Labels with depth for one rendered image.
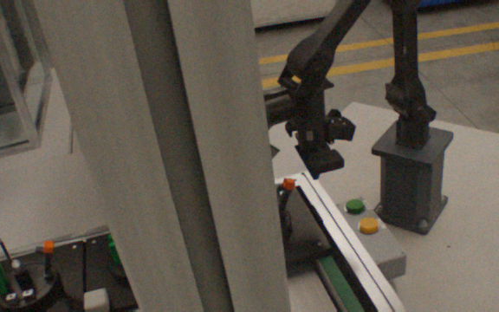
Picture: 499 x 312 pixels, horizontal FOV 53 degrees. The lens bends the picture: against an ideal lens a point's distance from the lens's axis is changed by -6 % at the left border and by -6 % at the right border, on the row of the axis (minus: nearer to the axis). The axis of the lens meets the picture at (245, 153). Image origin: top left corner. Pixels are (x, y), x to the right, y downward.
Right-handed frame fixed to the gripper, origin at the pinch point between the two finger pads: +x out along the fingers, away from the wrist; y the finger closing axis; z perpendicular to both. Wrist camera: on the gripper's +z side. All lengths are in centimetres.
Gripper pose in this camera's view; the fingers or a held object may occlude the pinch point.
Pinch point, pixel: (314, 165)
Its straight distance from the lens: 108.3
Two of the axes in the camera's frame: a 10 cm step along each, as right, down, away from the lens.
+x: 1.3, 8.5, 5.2
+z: 9.6, -2.3, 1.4
